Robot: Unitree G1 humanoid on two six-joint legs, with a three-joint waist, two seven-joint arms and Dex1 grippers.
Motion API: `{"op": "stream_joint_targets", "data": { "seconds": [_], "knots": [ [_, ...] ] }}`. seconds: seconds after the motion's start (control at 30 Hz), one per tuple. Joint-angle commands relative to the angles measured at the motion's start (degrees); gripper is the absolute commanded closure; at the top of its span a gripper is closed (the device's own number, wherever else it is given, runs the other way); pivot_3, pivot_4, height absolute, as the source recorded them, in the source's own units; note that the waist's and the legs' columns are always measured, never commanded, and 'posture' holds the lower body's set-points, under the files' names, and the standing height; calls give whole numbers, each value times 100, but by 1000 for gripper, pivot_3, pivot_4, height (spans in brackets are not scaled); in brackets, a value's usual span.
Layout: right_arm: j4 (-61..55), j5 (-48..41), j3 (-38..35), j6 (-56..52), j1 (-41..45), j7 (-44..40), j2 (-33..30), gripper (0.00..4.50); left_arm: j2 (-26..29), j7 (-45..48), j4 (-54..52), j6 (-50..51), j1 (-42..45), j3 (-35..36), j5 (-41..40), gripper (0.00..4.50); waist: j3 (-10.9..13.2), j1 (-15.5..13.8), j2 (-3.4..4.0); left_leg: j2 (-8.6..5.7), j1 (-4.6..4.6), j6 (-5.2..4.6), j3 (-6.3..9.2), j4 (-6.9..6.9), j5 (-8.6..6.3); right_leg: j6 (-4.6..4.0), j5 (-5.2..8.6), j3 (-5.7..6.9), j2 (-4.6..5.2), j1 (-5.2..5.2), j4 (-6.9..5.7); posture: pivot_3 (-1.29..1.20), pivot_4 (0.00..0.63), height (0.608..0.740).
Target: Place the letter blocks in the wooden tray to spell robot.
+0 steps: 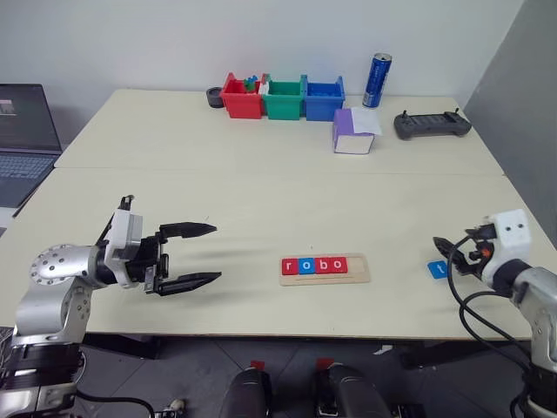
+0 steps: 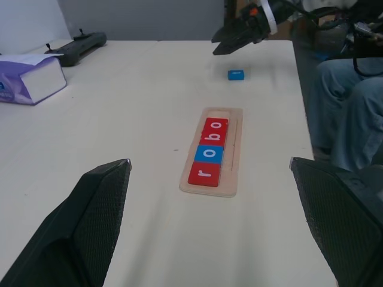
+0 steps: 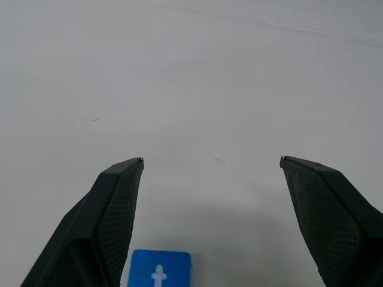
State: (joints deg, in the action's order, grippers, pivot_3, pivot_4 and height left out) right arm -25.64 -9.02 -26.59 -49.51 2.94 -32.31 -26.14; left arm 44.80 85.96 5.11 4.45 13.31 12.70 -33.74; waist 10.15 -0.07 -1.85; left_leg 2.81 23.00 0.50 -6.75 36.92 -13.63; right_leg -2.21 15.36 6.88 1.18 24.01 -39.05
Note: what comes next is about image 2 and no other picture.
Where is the blue letter tile t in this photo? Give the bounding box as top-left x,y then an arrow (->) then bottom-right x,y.
227,69 -> 247,82

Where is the red letter tile b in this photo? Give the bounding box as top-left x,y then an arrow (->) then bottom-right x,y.
199,131 -> 229,148

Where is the white tissue sheet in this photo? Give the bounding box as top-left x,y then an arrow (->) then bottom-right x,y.
0,53 -> 65,66

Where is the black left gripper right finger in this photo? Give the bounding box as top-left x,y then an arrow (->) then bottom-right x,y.
289,157 -> 383,287

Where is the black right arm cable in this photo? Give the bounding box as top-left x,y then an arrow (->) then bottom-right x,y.
281,0 -> 355,28

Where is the blue jeans leg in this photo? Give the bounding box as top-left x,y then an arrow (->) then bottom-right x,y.
330,77 -> 383,173
308,56 -> 383,154

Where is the purple tissue pack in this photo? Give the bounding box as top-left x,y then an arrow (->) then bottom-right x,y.
0,56 -> 68,106

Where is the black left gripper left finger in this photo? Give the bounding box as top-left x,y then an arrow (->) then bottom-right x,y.
0,158 -> 132,287

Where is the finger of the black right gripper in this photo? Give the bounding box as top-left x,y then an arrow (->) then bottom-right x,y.
212,31 -> 256,56
211,20 -> 251,44

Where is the dark grey handheld controller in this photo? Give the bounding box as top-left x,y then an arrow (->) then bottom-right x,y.
44,28 -> 108,68

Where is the blue letter tile o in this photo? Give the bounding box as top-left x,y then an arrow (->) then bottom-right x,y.
194,144 -> 226,165

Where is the red letter tile r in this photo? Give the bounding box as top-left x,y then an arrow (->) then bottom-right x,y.
187,161 -> 223,188

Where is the wooden letter tray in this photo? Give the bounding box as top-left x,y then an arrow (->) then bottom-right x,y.
178,106 -> 244,199

